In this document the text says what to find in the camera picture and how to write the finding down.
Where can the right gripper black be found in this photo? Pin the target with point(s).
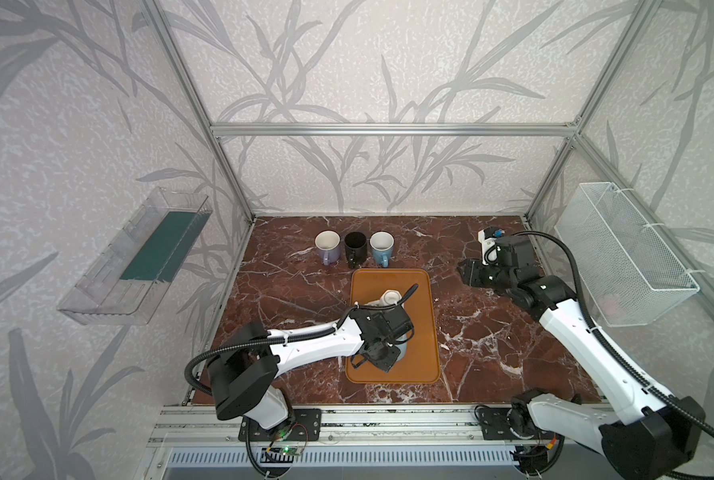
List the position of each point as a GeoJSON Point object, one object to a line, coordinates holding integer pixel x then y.
{"type": "Point", "coordinates": [474, 274]}

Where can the black mug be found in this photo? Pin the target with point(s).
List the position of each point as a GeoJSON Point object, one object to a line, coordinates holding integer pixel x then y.
{"type": "Point", "coordinates": [356, 249]}

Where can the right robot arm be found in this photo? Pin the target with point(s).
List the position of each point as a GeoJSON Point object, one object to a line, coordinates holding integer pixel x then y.
{"type": "Point", "coordinates": [648, 433]}

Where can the orange brown tray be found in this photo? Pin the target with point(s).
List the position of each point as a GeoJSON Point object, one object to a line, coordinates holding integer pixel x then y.
{"type": "Point", "coordinates": [420, 364]}

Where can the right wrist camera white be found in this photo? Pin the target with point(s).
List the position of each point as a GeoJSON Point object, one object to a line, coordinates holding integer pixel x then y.
{"type": "Point", "coordinates": [487, 239]}

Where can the small blue mug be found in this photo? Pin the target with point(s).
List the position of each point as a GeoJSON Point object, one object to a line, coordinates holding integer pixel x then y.
{"type": "Point", "coordinates": [382, 244]}

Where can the lavender purple mug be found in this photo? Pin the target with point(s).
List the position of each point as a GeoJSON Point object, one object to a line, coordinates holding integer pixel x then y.
{"type": "Point", "coordinates": [328, 245]}

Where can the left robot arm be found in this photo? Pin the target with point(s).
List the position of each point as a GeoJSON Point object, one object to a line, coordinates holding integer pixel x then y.
{"type": "Point", "coordinates": [239, 375]}

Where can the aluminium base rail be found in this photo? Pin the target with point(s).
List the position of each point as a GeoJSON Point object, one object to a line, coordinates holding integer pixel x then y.
{"type": "Point", "coordinates": [342, 425]}

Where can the clear plastic wall bin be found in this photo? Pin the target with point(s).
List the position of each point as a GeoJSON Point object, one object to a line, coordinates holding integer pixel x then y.
{"type": "Point", "coordinates": [127, 282]}

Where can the large light blue mug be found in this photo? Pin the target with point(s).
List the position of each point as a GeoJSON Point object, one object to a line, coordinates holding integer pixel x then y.
{"type": "Point", "coordinates": [402, 348]}

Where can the white faceted mug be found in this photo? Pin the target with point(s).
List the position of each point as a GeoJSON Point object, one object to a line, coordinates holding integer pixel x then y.
{"type": "Point", "coordinates": [389, 298]}

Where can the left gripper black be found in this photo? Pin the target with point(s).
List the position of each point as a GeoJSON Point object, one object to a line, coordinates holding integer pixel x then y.
{"type": "Point", "coordinates": [384, 352]}

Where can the white wire mesh basket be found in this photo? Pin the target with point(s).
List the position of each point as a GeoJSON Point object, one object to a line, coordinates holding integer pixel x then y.
{"type": "Point", "coordinates": [631, 275]}

